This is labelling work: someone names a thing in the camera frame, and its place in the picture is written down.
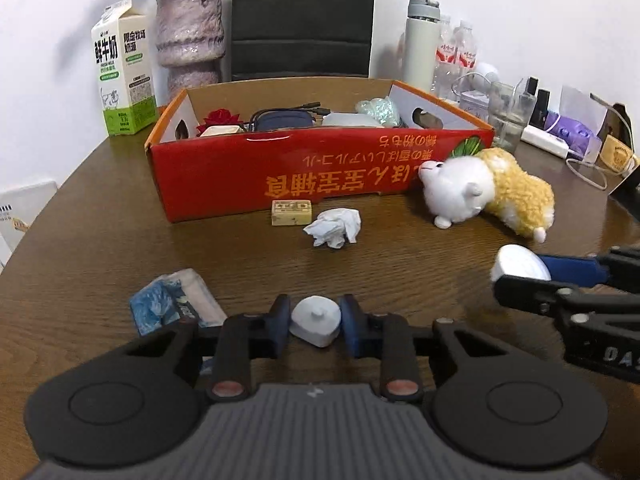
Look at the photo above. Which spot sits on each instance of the white green milk carton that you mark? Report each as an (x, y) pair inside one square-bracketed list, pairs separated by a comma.
[(122, 70)]

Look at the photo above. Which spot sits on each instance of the black cosmetic bottle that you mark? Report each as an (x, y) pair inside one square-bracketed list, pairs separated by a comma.
[(531, 91), (540, 110)]

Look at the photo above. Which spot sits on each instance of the black chair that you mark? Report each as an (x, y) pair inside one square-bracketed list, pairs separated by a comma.
[(300, 20)]

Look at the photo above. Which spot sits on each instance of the red artificial rose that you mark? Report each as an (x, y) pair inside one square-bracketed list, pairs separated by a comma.
[(220, 117)]

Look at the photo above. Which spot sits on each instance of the blue white tissue pack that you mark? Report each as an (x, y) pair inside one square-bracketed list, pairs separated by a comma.
[(160, 305)]

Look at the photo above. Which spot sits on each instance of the iridescent plastic bag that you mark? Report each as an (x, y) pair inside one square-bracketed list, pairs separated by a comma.
[(377, 109)]

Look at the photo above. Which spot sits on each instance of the white power strip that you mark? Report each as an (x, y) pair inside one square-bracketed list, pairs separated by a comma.
[(545, 142)]

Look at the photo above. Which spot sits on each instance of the red cardboard box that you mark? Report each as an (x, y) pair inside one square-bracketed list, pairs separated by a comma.
[(325, 175)]

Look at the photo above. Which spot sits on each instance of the purple textured vase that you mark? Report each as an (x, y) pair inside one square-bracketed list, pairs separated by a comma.
[(190, 35)]

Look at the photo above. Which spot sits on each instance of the wooden desk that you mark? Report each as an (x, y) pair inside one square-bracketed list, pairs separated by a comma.
[(400, 270)]

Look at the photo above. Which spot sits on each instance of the smooth white round lid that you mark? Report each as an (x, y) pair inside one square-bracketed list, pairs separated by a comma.
[(517, 262)]

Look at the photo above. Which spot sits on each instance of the dark blue zip case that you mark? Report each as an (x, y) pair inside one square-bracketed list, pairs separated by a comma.
[(280, 121)]

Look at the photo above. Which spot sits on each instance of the dark flat device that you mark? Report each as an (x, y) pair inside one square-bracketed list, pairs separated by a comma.
[(627, 197)]

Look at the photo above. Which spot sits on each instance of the clear water bottle red label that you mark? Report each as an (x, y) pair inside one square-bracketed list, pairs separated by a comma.
[(465, 52), (445, 60)]

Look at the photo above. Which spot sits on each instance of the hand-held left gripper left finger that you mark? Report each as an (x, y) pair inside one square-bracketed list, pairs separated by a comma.
[(281, 325)]

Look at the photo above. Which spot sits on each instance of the white thermos bottle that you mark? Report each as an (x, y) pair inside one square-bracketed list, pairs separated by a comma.
[(420, 50)]

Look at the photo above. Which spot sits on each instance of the yellow white plush toy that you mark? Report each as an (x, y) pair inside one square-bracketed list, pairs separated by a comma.
[(460, 190)]

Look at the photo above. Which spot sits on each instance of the small beige block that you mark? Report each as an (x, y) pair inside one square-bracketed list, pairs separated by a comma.
[(220, 130)]

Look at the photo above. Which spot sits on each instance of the crumpled white tissue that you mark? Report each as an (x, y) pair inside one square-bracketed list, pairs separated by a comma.
[(332, 227)]

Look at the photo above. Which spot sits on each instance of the white round desk fan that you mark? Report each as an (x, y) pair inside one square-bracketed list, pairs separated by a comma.
[(486, 71)]

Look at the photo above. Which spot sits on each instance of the white printed box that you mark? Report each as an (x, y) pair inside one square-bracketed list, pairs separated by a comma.
[(25, 210)]

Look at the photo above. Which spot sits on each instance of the translucent plastic container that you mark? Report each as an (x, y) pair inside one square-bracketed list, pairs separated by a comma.
[(350, 120)]

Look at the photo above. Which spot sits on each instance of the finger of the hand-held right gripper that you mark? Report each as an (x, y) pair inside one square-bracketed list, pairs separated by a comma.
[(572, 270), (535, 292)]

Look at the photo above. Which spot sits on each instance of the clear glass cup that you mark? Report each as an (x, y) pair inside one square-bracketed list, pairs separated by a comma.
[(507, 120)]

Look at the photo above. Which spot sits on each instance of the small white tin box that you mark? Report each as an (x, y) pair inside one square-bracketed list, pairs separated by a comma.
[(472, 105)]

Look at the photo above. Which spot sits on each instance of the white knobbed plastic cap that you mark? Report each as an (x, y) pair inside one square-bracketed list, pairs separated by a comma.
[(315, 322)]

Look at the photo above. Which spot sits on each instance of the small yellow block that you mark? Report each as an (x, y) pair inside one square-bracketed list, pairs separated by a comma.
[(291, 215)]

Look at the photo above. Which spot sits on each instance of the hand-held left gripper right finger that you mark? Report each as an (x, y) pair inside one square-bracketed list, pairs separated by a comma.
[(352, 332)]

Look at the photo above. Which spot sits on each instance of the purple tissue pack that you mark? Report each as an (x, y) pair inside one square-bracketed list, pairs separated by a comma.
[(570, 132)]

